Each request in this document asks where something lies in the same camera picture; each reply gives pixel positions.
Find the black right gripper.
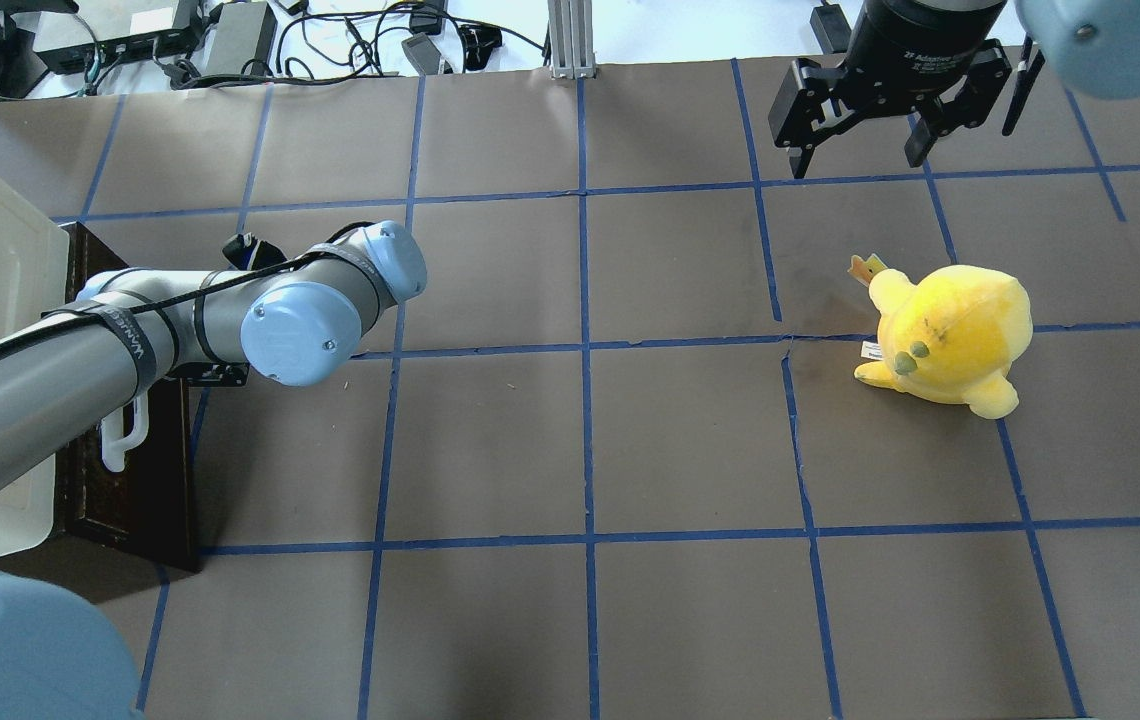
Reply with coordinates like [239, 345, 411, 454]
[768, 1, 1013, 181]

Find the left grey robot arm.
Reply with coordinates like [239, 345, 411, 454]
[0, 222, 429, 719]

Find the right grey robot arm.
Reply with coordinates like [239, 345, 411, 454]
[768, 1, 1140, 179]

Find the yellow plush duck toy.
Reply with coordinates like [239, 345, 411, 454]
[848, 254, 1035, 420]

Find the aluminium frame post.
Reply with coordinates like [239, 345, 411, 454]
[546, 0, 599, 79]

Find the black power adapter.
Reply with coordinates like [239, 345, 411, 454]
[201, 1, 277, 77]

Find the dark brown wooden drawer cabinet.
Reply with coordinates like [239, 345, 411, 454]
[52, 222, 203, 574]

